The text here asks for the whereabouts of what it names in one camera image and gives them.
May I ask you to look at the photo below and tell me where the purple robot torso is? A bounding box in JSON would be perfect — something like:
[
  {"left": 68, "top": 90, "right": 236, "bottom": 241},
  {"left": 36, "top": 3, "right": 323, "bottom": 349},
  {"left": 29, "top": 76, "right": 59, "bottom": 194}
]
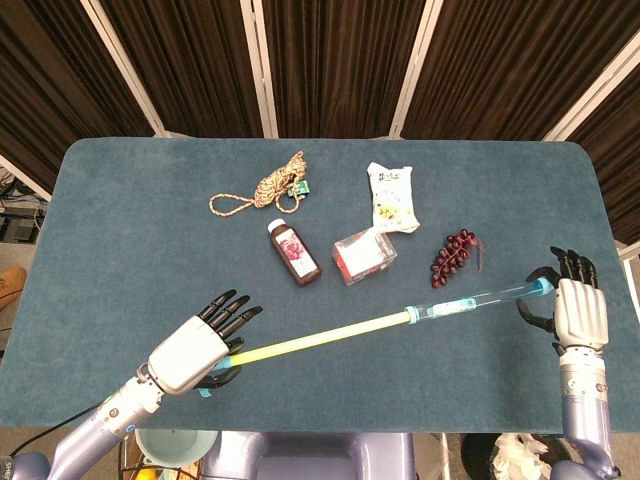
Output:
[{"left": 202, "top": 430, "right": 416, "bottom": 480}]

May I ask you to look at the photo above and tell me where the coiled beige rope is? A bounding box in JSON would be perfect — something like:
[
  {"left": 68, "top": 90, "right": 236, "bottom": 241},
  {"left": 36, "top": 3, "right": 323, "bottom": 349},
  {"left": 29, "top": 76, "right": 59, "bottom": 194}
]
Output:
[{"left": 208, "top": 150, "right": 307, "bottom": 218}]

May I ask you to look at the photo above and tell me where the black electronic equipment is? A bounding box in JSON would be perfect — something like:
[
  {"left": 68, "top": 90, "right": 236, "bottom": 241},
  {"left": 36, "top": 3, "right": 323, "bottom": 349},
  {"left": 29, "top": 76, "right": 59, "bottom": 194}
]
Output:
[{"left": 0, "top": 169, "right": 49, "bottom": 244}]

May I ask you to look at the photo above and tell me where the crumpled white paper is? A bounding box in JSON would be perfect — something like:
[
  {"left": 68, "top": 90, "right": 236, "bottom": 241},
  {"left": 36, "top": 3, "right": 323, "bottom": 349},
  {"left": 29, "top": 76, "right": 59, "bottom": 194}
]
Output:
[{"left": 492, "top": 432, "right": 551, "bottom": 476}]

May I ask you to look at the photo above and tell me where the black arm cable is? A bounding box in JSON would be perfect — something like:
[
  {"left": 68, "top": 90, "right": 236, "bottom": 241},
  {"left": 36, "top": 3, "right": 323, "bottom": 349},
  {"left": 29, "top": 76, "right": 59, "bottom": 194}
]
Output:
[{"left": 7, "top": 414, "right": 106, "bottom": 459}]

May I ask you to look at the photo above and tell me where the blue table cover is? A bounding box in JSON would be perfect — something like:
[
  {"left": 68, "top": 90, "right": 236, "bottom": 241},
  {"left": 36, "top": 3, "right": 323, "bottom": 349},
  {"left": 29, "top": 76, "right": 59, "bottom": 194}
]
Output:
[{"left": 0, "top": 137, "right": 640, "bottom": 434}]

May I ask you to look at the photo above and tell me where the white snack packet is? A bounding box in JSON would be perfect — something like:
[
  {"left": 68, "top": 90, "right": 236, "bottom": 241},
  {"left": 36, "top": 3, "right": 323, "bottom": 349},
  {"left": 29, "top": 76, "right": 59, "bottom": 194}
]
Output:
[{"left": 366, "top": 162, "right": 421, "bottom": 235}]

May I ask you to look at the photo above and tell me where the purple grape bunch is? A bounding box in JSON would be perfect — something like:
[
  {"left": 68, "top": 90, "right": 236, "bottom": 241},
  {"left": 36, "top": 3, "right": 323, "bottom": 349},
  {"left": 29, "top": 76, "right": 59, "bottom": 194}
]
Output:
[{"left": 429, "top": 228, "right": 487, "bottom": 290}]

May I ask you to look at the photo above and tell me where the clear box with orange parts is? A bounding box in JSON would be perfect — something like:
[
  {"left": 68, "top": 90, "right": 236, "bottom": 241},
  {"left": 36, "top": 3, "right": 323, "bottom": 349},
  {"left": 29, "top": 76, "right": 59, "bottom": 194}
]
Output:
[{"left": 332, "top": 227, "right": 400, "bottom": 287}]

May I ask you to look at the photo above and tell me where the dark red juice bottle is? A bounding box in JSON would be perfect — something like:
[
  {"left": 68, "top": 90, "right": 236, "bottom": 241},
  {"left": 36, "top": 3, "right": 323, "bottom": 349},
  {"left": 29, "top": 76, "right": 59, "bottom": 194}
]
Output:
[{"left": 268, "top": 219, "right": 324, "bottom": 289}]

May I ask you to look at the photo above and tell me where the light blue plastic bowl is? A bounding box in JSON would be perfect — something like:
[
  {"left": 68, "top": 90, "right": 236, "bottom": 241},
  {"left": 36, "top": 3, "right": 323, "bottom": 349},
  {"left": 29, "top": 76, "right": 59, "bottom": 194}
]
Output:
[{"left": 134, "top": 428, "right": 221, "bottom": 469}]

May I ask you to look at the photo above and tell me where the teal yellow water pump toy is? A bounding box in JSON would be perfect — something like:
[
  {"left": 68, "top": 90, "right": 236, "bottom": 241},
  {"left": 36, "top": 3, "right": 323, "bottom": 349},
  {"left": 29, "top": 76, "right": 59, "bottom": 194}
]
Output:
[{"left": 199, "top": 279, "right": 554, "bottom": 399}]

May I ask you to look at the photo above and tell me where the brown folding screen panel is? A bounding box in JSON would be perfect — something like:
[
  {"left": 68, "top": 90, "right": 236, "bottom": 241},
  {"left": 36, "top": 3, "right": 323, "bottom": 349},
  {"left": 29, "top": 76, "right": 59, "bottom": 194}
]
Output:
[
  {"left": 82, "top": 0, "right": 276, "bottom": 139},
  {"left": 0, "top": 0, "right": 171, "bottom": 194},
  {"left": 242, "top": 0, "right": 441, "bottom": 139},
  {"left": 389, "top": 0, "right": 640, "bottom": 144},
  {"left": 544, "top": 29, "right": 640, "bottom": 246}
]

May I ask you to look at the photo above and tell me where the tan brown shoe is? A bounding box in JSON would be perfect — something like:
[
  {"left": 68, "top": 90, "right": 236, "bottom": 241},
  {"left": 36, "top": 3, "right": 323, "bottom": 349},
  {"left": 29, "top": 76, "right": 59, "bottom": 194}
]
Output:
[{"left": 0, "top": 266, "right": 27, "bottom": 301}]

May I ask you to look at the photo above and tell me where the black trash bin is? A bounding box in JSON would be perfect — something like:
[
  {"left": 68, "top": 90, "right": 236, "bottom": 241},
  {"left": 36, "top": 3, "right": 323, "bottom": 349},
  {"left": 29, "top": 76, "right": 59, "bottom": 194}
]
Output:
[{"left": 459, "top": 432, "right": 554, "bottom": 480}]

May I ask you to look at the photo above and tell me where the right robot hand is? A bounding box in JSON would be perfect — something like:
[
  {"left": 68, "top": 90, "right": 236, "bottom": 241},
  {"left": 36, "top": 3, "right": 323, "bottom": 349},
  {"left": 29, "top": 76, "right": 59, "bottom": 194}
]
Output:
[{"left": 517, "top": 245, "right": 610, "bottom": 357}]

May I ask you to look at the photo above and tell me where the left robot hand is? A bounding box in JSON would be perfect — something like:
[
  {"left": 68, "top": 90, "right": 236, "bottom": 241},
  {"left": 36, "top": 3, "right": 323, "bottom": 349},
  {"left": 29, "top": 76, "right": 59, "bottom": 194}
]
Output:
[{"left": 147, "top": 289, "right": 265, "bottom": 396}]

